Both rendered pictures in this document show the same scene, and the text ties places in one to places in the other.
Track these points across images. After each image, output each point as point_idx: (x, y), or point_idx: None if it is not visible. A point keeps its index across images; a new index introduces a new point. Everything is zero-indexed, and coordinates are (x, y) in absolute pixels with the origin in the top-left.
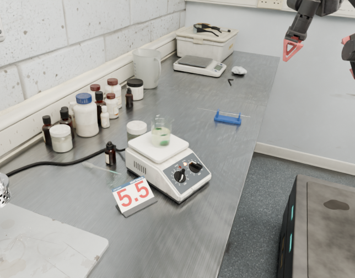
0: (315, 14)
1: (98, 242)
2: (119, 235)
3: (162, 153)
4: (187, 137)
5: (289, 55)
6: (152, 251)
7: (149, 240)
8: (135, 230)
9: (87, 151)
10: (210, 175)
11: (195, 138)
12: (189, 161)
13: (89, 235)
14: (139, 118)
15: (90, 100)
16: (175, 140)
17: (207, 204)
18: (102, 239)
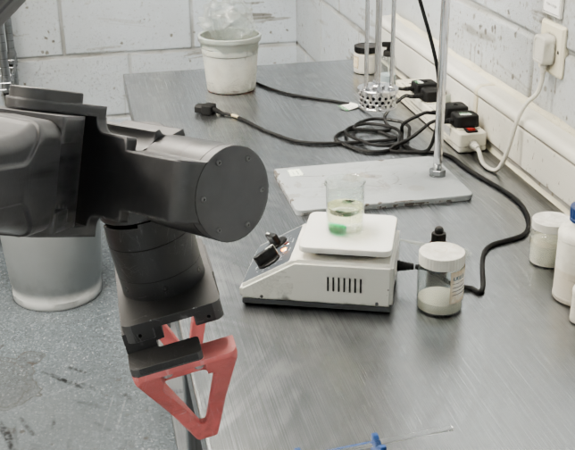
0: (92, 235)
1: (305, 205)
2: (295, 222)
3: (320, 220)
4: (379, 368)
5: (172, 332)
6: None
7: (258, 229)
8: (284, 229)
9: (501, 270)
10: (241, 287)
11: (357, 373)
12: (281, 256)
13: (323, 206)
14: (562, 370)
15: (572, 216)
16: (328, 241)
17: (219, 277)
18: (305, 208)
